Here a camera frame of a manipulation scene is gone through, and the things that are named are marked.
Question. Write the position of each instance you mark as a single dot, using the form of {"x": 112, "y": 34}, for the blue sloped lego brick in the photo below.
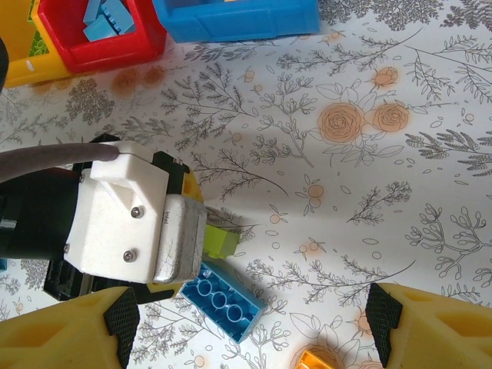
{"x": 92, "y": 9}

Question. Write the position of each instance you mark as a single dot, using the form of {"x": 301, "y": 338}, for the yellow plastic bin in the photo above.
{"x": 34, "y": 69}

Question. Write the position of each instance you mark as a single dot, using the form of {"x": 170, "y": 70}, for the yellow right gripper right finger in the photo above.
{"x": 442, "y": 338}

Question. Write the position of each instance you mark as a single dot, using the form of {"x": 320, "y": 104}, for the red plastic bin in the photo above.
{"x": 115, "y": 50}

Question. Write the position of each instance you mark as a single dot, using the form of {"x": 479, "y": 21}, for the blue plastic bin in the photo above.
{"x": 238, "y": 23}

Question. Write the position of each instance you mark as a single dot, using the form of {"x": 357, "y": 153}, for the small green lego brick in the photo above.
{"x": 221, "y": 240}

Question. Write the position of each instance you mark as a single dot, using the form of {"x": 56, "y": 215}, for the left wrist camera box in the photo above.
{"x": 115, "y": 215}

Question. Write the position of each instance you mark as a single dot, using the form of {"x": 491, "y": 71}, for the orange lego brick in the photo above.
{"x": 319, "y": 361}

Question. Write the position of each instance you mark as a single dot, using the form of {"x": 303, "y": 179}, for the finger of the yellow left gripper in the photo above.
{"x": 161, "y": 291}
{"x": 190, "y": 186}

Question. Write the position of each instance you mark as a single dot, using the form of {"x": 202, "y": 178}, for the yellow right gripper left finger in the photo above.
{"x": 50, "y": 338}

